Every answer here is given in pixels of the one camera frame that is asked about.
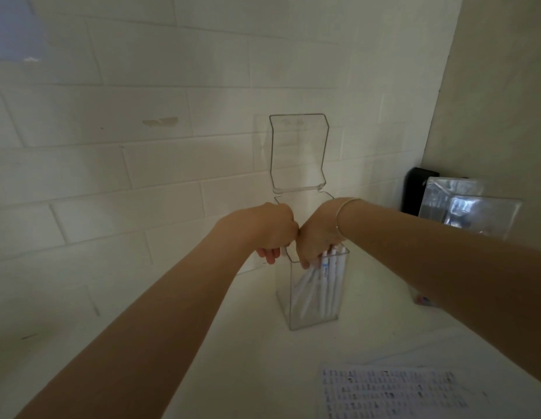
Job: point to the person's left hand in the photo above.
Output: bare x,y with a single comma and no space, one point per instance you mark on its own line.
270,226

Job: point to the person's right hand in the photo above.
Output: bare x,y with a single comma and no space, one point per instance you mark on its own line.
318,235

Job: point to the white pen light blue band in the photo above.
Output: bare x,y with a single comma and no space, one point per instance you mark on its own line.
325,268

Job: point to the clear acrylic box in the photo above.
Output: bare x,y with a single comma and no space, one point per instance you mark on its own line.
471,209
296,143

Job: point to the white paper sheet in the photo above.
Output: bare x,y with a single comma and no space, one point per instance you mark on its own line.
384,388

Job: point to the person's right forearm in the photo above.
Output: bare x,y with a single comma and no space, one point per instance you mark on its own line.
449,279

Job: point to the person's left forearm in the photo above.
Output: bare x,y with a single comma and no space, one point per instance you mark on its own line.
144,336

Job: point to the black bag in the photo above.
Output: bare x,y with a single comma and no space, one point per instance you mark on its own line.
412,191

